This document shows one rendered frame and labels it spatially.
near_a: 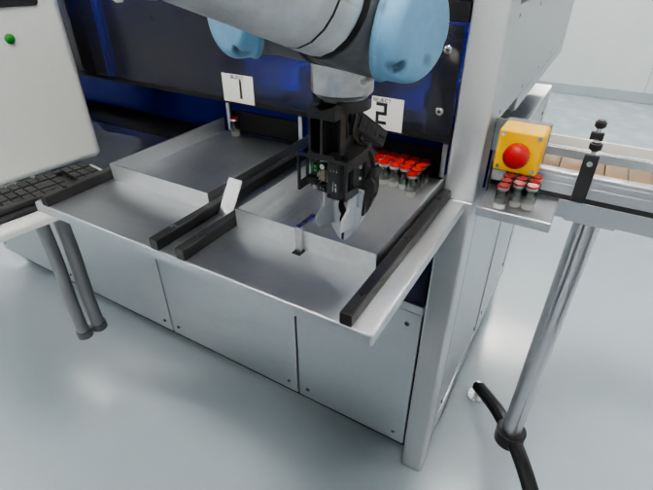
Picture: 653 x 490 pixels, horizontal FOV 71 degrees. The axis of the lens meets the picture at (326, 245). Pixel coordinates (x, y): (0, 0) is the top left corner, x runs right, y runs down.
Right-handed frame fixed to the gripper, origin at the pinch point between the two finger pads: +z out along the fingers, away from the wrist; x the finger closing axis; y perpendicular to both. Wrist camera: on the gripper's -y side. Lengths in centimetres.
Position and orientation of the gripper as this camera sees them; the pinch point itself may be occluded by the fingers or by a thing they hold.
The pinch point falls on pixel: (346, 228)
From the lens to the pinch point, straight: 67.5
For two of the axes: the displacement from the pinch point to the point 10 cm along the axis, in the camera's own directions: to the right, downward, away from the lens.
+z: 0.0, 8.4, 5.5
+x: 8.6, 2.8, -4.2
